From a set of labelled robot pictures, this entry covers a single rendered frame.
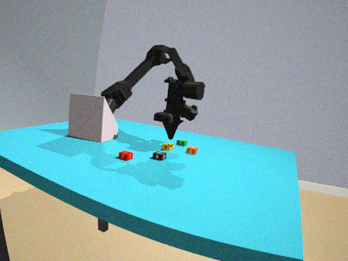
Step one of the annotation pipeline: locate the orange block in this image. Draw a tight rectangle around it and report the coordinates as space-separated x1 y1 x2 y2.
186 146 198 155

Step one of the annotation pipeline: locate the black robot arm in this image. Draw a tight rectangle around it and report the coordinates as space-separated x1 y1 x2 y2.
101 45 205 121

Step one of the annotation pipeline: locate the green block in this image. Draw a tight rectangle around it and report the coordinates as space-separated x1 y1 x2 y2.
177 139 187 146

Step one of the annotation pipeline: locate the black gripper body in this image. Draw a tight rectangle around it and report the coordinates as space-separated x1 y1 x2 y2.
154 95 185 123

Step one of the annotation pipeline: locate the red block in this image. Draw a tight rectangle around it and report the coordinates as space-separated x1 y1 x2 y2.
118 151 133 161

